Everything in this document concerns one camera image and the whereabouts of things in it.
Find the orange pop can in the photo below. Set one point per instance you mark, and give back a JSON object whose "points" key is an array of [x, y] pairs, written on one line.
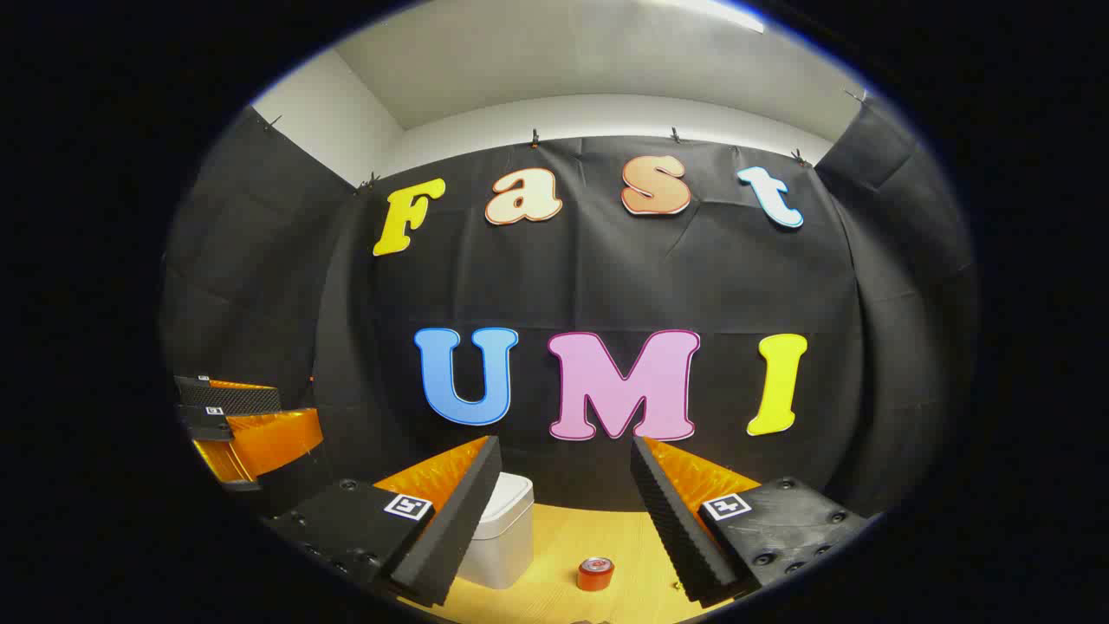
{"points": [[596, 575]]}

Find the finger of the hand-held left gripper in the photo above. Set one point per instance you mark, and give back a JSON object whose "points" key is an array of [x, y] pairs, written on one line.
{"points": [[269, 442], [238, 399]]}

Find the black backdrop cloth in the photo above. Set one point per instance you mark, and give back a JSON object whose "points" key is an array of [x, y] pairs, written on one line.
{"points": [[606, 286]]}

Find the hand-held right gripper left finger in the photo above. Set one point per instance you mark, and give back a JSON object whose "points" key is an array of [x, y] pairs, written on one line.
{"points": [[455, 520]]}

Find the white desktop garbage bin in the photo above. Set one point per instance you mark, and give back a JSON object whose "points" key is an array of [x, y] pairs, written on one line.
{"points": [[507, 537]]}

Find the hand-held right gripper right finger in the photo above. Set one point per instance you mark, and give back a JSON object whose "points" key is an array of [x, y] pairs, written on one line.
{"points": [[671, 520]]}

